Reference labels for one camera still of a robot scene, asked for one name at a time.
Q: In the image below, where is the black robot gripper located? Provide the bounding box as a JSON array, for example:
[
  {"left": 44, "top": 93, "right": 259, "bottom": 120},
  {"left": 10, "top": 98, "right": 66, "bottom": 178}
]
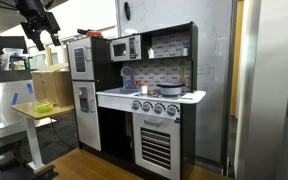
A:
[{"left": 15, "top": 0, "right": 61, "bottom": 51}]

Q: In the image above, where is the white salt cellar orange cap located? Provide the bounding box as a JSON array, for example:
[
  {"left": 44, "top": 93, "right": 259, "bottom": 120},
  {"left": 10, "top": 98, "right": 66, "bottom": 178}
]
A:
[{"left": 142, "top": 83, "right": 148, "bottom": 94}]

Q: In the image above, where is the black computer monitor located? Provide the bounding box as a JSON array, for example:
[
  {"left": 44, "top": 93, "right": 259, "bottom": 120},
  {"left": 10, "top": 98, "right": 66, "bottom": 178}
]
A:
[{"left": 0, "top": 36, "right": 27, "bottom": 54}]

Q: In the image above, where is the orange bowl on top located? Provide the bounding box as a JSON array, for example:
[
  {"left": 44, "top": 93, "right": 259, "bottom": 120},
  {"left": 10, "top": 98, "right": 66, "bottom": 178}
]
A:
[{"left": 77, "top": 29, "right": 103, "bottom": 38}]

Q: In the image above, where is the cardboard box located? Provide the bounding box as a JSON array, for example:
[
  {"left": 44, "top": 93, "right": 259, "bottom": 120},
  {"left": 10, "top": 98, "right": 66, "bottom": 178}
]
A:
[{"left": 31, "top": 63, "right": 73, "bottom": 107}]

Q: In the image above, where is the green plastic bowl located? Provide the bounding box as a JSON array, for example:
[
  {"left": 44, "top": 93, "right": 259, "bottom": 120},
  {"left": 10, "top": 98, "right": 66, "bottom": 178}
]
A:
[{"left": 35, "top": 103, "right": 53, "bottom": 113}]

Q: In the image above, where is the wooden side table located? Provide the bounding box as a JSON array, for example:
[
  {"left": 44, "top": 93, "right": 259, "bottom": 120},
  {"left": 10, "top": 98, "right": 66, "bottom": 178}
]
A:
[{"left": 11, "top": 101, "right": 74, "bottom": 170}]

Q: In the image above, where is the toy microwave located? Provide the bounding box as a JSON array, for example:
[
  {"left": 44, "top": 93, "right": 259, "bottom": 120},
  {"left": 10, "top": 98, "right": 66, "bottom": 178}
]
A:
[{"left": 110, "top": 35, "right": 142, "bottom": 61}]

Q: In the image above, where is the black magnet on whiteboard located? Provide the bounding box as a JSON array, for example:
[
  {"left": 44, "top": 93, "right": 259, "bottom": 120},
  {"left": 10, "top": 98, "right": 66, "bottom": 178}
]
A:
[{"left": 124, "top": 2, "right": 131, "bottom": 20}]

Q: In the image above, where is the grey toy faucet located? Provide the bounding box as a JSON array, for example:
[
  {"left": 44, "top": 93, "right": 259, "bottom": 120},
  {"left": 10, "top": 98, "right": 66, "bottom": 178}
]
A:
[{"left": 120, "top": 66, "right": 135, "bottom": 88}]

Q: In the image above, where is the toy play kitchen unit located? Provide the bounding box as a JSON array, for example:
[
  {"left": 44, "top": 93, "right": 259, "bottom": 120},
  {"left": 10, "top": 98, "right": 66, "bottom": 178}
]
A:
[{"left": 67, "top": 22, "right": 205, "bottom": 180}]

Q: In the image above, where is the grey pot with lid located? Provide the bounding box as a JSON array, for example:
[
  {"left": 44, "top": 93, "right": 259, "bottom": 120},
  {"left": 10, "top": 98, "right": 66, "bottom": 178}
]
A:
[{"left": 157, "top": 83, "right": 184, "bottom": 96}]

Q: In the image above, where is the blue white shaker on shelf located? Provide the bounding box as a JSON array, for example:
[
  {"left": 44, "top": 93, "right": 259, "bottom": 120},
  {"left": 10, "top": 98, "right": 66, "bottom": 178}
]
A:
[{"left": 183, "top": 46, "right": 188, "bottom": 56}]

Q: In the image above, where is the wooden spatula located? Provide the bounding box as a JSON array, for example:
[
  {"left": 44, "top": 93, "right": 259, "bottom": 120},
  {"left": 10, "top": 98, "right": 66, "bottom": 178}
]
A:
[{"left": 179, "top": 63, "right": 186, "bottom": 85}]

